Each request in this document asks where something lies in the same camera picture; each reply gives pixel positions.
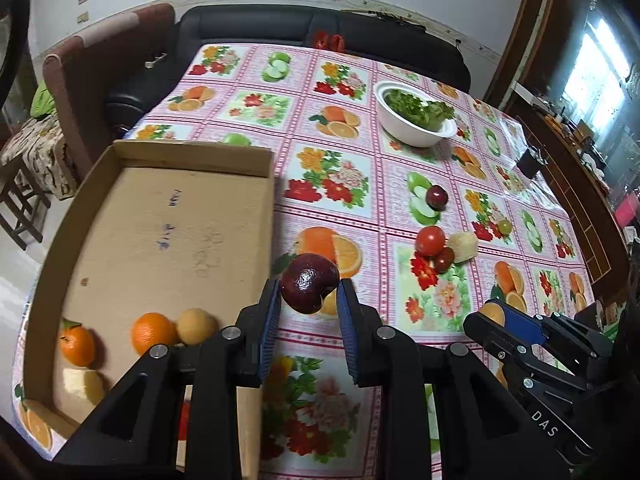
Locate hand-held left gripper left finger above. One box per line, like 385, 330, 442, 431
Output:
52, 279, 282, 480

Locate white bowl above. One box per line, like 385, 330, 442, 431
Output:
374, 80, 457, 149

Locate seat with patterned cloth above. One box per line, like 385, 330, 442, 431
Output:
0, 117, 71, 198

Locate pink fruit flower printed tablecloth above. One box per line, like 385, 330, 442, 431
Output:
10, 42, 601, 480

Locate tangerine with green leaf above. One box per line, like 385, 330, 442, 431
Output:
58, 319, 97, 367

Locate dark wooden stool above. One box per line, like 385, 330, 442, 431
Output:
0, 170, 53, 251

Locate dark purple plum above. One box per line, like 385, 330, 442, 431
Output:
279, 254, 341, 316

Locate bright window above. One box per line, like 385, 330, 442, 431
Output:
560, 7, 633, 126

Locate green cushion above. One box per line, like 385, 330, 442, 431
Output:
30, 82, 57, 117

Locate tan longan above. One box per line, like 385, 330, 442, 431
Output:
176, 308, 219, 346

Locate brown armchair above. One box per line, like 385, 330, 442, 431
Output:
42, 3, 176, 181

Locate red tomato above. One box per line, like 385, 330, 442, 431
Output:
415, 225, 447, 257

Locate round orange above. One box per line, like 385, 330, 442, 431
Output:
131, 312, 179, 356

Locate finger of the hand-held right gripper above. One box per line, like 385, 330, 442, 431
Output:
537, 311, 617, 362
462, 299, 547, 362

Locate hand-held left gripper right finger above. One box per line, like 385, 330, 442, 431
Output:
336, 280, 571, 480

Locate cardboard box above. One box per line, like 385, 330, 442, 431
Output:
22, 139, 277, 480

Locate green leafy vegetables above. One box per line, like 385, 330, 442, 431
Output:
387, 88, 453, 128

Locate black leather sofa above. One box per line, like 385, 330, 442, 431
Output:
105, 6, 472, 128

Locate wooden brick-pattern counter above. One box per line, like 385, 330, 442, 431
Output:
500, 80, 640, 301

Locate red cloth item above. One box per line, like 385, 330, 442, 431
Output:
312, 30, 347, 52

